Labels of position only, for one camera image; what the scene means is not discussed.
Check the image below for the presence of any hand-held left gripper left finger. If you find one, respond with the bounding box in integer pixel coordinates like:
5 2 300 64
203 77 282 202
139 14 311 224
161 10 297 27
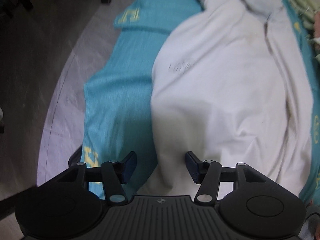
50 151 137 203

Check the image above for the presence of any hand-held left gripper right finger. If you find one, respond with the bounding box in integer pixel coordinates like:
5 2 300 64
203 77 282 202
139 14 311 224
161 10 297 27
185 151 272 204

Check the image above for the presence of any white garment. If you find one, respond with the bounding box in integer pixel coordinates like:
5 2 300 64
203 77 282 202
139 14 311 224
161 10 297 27
150 0 314 197

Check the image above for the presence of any teal printed bed sheet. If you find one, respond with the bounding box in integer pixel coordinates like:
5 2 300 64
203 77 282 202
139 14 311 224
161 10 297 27
79 0 320 200

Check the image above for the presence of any green fleece blanket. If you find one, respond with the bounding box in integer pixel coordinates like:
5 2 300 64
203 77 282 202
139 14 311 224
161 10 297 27
287 0 320 63

